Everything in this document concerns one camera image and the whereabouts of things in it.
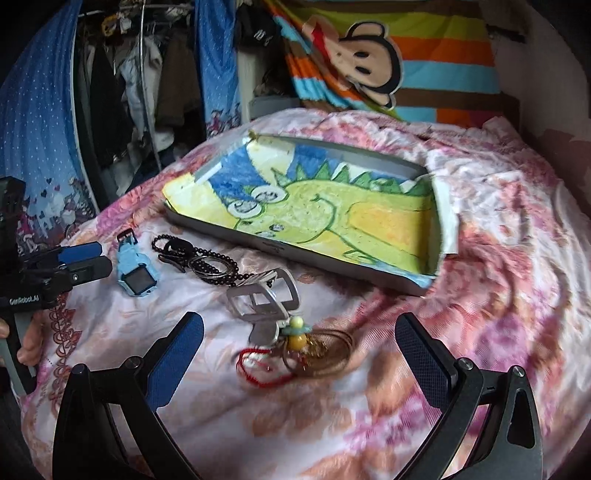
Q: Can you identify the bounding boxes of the grey tray with dinosaur drawing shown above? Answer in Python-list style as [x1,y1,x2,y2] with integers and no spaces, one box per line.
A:
[162,132,459,296]

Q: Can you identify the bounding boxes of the hanging clothes in wardrobe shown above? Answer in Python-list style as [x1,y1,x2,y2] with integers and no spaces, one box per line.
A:
[74,1,205,204]

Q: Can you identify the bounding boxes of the brown cord bead pendant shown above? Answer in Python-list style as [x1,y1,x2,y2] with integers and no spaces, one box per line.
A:
[277,317,355,378]

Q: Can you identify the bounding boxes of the red string bracelet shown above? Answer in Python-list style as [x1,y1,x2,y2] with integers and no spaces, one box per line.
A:
[235,346,297,388]

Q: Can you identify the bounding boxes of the striped monkey blanket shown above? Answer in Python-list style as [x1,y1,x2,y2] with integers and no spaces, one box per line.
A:
[265,1,502,127]

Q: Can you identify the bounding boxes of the floral pink bed sheet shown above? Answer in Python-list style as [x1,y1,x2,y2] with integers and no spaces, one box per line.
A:
[20,109,590,479]

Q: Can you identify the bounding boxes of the person's left hand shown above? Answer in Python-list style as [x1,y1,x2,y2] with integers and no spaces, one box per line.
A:
[17,311,44,367]

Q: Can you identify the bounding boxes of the black bead necklace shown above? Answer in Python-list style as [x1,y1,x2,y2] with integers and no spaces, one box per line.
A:
[150,233,242,288]

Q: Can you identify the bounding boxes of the blue dotted curtain left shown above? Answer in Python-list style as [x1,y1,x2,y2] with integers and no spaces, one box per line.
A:
[1,1,98,254]

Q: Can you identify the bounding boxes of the silver grey hair claw clip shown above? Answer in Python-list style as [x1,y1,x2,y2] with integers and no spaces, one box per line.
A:
[226,268,301,347]

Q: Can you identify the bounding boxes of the blue dotted curtain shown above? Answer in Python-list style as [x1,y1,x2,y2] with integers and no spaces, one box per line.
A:
[194,0,242,138]
[1,1,98,254]

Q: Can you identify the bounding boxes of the light blue kids smartwatch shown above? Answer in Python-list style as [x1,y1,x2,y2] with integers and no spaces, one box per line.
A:
[117,228,159,297]

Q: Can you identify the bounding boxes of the blue dotted curtain right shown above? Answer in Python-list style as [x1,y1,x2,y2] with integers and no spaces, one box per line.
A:
[194,0,242,138]

